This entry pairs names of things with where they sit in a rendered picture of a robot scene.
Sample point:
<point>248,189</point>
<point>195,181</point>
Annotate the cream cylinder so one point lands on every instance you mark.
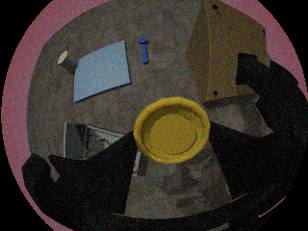
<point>67,61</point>

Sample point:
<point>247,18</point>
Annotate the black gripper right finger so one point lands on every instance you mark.
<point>240,155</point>

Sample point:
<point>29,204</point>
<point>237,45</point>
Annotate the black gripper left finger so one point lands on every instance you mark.
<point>107,174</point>

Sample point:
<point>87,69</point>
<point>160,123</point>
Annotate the light blue flat mat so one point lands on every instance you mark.
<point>100,71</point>

